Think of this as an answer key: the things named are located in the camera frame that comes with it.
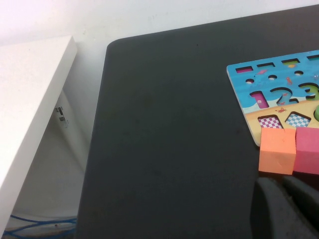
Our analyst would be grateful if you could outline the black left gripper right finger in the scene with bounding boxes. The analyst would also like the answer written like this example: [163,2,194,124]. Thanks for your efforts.
[282,175,319,225]

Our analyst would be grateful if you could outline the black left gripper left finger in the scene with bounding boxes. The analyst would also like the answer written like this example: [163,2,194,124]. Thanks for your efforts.
[250,177,319,239]

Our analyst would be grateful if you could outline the colourful wooden number puzzle board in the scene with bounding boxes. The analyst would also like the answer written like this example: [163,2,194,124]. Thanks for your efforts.
[226,49,319,146]

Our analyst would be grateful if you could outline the hot pink foam cube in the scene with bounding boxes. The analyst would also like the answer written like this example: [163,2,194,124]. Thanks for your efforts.
[293,126,319,174]

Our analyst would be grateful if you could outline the orange foam cube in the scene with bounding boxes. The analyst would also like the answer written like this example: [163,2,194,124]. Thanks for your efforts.
[258,128,297,175]

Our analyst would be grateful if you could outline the black white label sticker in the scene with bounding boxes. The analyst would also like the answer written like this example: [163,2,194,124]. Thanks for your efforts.
[55,106,69,128]

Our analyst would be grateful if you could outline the white side table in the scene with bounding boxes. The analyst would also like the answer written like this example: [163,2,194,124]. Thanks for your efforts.
[0,35,78,200]

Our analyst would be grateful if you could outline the blue cable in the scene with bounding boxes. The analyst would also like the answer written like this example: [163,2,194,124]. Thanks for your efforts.
[9,215,78,223]
[2,221,77,237]

